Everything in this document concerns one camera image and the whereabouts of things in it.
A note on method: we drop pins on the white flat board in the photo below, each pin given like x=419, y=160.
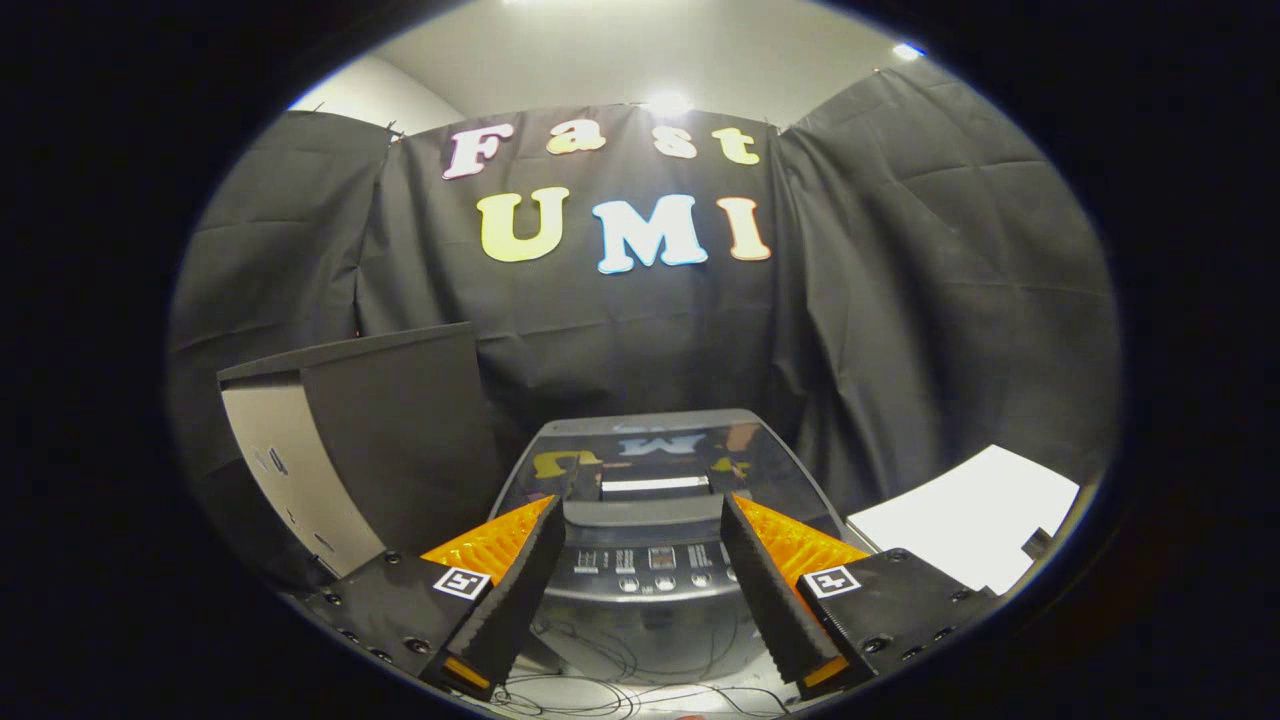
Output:
x=970, y=515

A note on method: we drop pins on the grey cabinet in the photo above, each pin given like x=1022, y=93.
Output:
x=400, y=430

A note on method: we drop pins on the grey washing machine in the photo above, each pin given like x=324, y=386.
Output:
x=650, y=620

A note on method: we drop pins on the black backdrop cloth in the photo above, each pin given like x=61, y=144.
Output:
x=920, y=300

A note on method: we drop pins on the dark washing machine lid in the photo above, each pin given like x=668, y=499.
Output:
x=650, y=445

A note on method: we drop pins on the small black box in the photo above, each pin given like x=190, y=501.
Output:
x=1037, y=543

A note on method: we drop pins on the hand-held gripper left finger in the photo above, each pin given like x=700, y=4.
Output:
x=510, y=600

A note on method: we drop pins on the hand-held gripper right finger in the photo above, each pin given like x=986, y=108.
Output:
x=770, y=600

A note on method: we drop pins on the ceiling light panel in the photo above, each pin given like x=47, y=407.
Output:
x=668, y=102

